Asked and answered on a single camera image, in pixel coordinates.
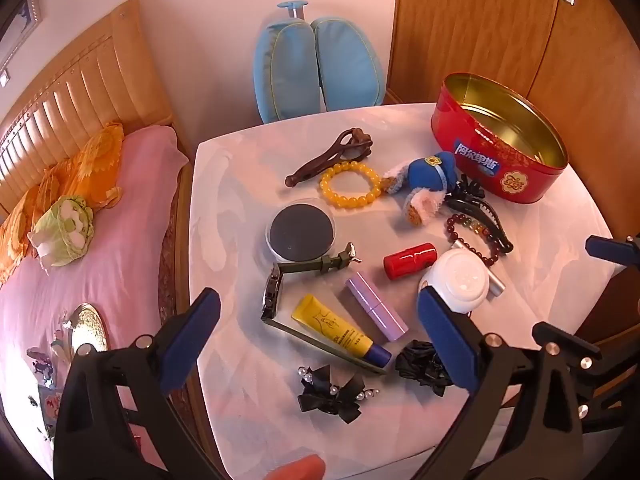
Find silver metal tube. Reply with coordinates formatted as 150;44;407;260
452;239;506;297

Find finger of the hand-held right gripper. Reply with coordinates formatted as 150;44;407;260
531;321;640;433
585;234;640;267

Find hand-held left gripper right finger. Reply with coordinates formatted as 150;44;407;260
415;287;583;480

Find red oval tin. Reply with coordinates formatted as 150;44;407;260
431;72;570;205

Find green plush toy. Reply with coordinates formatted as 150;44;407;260
29;195;96;268

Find round clear compact case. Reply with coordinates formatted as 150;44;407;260
265;197;338;262

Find purple lipstick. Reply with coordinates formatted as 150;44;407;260
345;271;410;342

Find black bow hair clip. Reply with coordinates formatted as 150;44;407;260
297;364;380;423

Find red lipstick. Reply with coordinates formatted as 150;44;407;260
383;241;438;278

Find black scrunchie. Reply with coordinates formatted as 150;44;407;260
395;340;456;397

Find person's left hand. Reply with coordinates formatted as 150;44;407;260
264;454;327;480

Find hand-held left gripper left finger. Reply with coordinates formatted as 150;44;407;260
54;287;222;480

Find blue padded chair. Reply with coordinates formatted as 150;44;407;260
253;1;387;125

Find white cream jar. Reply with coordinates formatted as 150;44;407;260
417;250;492;313

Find black hair claw clip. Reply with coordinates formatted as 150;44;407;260
442;174;515;253

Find framed wall picture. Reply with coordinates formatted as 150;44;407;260
0;0;41;76

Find wooden bed headboard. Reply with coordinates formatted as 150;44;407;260
0;0;176;216

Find yellow bead bracelet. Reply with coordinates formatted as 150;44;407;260
320;160;383;209

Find wooden wardrobe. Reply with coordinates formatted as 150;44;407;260
387;0;640;331

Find yellow hand cream tube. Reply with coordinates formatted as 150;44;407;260
291;294;392;367

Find blue plush doll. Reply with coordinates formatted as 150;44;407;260
382;151;458;226

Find pink bed sheet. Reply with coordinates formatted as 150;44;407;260
0;125;201;476

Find green strap wristwatch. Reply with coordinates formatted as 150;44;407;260
260;242;388;376

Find dark red bead bracelet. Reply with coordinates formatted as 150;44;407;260
445;212;501;268

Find brown hair claw clip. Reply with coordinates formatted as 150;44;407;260
285;129;375;188

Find orange pillow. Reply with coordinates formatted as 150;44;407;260
0;122;126;286

